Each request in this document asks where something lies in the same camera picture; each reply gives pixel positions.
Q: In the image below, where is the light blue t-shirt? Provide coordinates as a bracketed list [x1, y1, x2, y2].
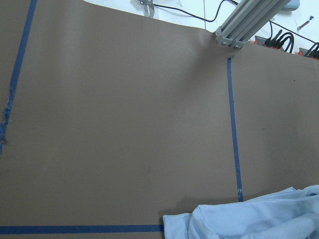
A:
[163, 185, 319, 239]

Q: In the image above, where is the aluminium frame post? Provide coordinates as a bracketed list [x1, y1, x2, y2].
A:
[215, 0, 290, 49]

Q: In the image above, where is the electronics board with wires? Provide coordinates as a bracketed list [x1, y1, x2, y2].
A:
[253, 30, 319, 60]

